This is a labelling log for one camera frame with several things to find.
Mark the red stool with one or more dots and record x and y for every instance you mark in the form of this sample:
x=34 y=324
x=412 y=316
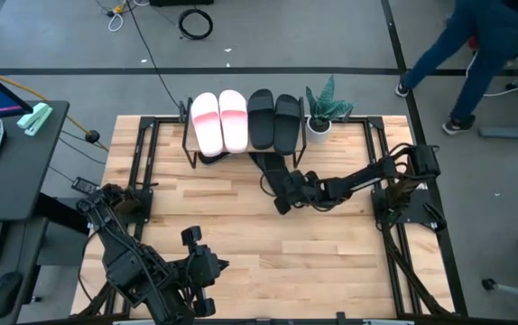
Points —
x=473 y=43

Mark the mint green stapler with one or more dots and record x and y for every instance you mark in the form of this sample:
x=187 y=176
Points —
x=35 y=118

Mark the potted plant white pot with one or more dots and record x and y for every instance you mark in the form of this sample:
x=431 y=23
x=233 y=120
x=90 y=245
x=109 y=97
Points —
x=324 y=113

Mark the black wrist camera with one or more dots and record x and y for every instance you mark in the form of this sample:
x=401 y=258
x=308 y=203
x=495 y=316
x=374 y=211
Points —
x=282 y=206
x=191 y=235

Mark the wooden shelf black metal frame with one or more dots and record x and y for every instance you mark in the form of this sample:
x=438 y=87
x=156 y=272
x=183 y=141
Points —
x=190 y=146

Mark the black metal rig frame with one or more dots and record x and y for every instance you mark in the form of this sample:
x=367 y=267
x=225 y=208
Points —
x=354 y=119

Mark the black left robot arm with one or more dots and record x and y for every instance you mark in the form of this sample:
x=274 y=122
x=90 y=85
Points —
x=128 y=271

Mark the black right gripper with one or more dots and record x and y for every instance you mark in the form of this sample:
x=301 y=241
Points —
x=306 y=189

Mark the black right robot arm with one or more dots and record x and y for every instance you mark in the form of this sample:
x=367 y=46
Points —
x=367 y=173

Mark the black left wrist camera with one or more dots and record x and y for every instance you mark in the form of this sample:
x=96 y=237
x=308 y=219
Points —
x=191 y=235

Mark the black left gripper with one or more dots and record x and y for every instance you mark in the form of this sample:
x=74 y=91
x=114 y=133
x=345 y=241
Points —
x=202 y=271

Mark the black computer mouse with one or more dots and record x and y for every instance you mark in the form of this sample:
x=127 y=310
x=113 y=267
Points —
x=5 y=293

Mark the black box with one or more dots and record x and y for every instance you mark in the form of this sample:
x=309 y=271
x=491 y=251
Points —
x=181 y=2

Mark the black power adapter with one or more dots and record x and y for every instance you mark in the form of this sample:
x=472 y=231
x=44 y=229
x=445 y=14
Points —
x=85 y=185

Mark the blue office chair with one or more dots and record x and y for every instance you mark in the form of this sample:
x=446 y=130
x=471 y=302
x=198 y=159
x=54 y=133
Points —
x=516 y=291

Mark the black slide sandal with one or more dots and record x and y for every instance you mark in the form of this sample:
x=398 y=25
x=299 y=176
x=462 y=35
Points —
x=260 y=118
x=287 y=124

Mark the silver bar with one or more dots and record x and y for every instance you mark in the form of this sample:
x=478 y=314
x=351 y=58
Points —
x=132 y=322
x=387 y=322

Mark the grey stand foot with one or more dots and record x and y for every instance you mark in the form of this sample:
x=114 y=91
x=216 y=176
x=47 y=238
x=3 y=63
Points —
x=511 y=133

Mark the black desk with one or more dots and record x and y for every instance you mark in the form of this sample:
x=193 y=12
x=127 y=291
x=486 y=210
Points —
x=15 y=180

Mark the black flip-flop sandal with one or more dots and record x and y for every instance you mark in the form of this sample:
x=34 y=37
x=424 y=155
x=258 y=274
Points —
x=211 y=158
x=268 y=169

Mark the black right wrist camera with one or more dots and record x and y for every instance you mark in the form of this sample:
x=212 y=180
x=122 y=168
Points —
x=282 y=206

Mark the person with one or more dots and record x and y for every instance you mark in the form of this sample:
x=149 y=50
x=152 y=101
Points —
x=480 y=54

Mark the pink slide sandal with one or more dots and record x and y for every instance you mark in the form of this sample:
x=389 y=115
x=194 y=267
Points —
x=207 y=122
x=233 y=119

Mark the dark lower desk surface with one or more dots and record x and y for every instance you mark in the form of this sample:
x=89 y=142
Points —
x=15 y=244

